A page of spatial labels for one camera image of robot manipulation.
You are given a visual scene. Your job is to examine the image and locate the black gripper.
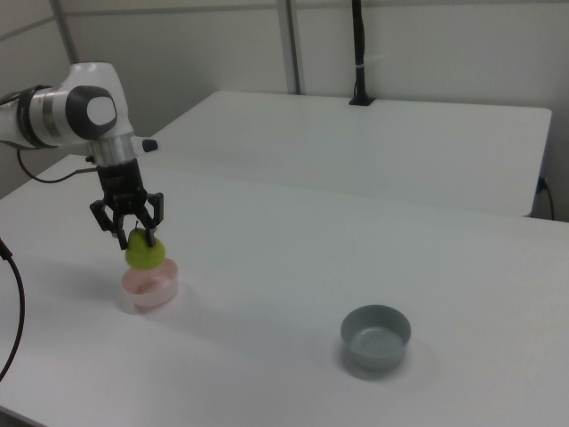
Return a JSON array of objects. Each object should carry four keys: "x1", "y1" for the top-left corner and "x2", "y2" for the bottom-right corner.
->
[{"x1": 89, "y1": 159, "x2": 166, "y2": 252}]

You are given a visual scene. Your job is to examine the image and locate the green pear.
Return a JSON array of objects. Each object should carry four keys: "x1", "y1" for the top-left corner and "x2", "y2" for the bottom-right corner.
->
[{"x1": 124, "y1": 226, "x2": 167, "y2": 271}]

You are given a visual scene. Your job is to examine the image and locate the pink bowl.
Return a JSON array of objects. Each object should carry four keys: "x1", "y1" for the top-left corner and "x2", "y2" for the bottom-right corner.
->
[{"x1": 120, "y1": 257, "x2": 180, "y2": 313}]

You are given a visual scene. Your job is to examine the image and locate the grey bowl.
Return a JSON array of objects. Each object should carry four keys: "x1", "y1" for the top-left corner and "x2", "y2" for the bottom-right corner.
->
[{"x1": 340, "y1": 303, "x2": 413, "y2": 370}]

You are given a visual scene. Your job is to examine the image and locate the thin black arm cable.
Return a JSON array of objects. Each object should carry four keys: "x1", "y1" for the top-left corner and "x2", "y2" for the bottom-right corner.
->
[{"x1": 16, "y1": 148, "x2": 98, "y2": 184}]

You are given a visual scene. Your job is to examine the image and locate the thick black cable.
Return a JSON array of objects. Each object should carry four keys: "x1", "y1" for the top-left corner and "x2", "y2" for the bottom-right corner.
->
[{"x1": 0, "y1": 237, "x2": 27, "y2": 383}]

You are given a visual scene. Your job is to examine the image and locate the grey partition post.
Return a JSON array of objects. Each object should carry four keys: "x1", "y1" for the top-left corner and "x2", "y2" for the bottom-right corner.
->
[
  {"x1": 47, "y1": 0, "x2": 80, "y2": 66},
  {"x1": 276, "y1": 0, "x2": 309, "y2": 95}
]

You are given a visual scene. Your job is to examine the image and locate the black camera pole with clamp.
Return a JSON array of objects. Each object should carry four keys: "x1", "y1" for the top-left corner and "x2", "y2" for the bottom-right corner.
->
[{"x1": 348, "y1": 0, "x2": 375, "y2": 107}]

